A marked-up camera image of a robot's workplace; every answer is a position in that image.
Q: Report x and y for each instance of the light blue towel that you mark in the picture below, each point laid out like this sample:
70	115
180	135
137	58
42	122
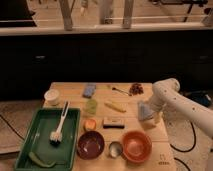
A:
144	111

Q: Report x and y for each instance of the white round container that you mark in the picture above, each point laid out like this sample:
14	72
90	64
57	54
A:
52	97

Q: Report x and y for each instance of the green plastic tray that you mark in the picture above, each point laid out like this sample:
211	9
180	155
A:
37	140

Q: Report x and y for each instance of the white dish brush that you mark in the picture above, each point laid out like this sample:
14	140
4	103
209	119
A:
56	136

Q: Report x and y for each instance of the small orange cup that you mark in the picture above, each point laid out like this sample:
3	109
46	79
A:
90	125

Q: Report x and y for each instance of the small metal cup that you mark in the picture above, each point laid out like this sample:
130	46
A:
115	149

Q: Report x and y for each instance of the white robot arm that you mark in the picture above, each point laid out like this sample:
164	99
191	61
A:
166	92

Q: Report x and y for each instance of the metal spoon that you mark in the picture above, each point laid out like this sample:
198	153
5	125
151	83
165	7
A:
121	91

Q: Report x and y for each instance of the blue sponge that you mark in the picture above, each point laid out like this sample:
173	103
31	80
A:
89	90

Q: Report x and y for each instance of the green chili pepper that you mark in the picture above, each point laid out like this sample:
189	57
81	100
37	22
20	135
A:
34	158

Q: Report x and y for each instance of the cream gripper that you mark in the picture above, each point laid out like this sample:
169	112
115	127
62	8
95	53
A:
151	123

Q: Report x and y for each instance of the purple bowl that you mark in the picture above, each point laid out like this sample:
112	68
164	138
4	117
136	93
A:
90	145

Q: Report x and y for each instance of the green translucent cup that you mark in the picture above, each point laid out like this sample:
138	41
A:
91	106

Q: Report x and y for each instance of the black and tan block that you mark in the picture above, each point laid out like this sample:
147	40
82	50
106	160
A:
113	123

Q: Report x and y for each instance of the red bowl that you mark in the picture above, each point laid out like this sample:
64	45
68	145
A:
137	146

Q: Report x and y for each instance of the dark blue floor device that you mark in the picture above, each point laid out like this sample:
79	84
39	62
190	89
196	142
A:
203	99

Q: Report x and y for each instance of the brown grape bunch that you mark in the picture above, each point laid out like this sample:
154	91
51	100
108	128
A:
135	89

